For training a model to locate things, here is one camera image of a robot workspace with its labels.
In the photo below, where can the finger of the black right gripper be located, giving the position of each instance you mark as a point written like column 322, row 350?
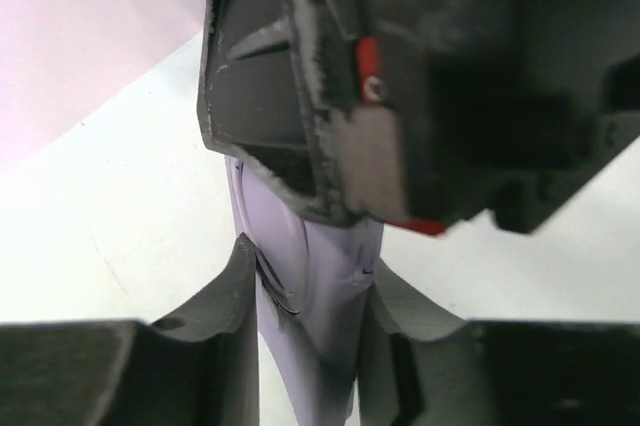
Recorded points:
column 279, row 91

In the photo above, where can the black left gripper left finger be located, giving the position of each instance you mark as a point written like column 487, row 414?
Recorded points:
column 198, row 365

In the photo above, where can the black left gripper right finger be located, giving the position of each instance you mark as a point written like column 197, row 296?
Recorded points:
column 419, row 364

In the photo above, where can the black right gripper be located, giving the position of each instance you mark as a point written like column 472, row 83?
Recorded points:
column 506, row 106

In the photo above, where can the phone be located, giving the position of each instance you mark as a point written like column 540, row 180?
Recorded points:
column 311, row 291

